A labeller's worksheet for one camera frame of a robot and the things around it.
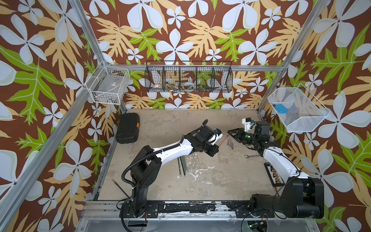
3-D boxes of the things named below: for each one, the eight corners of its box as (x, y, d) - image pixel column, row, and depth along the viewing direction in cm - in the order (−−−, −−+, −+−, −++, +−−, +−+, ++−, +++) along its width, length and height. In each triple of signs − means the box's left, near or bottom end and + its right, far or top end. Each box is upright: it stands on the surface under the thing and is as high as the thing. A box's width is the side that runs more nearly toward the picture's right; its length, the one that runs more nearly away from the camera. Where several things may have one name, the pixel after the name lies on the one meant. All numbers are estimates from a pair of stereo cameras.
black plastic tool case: (117, 145, 101) (113, 140, 96) (121, 119, 117) (118, 113, 111) (138, 143, 103) (136, 137, 97) (140, 117, 118) (137, 111, 113)
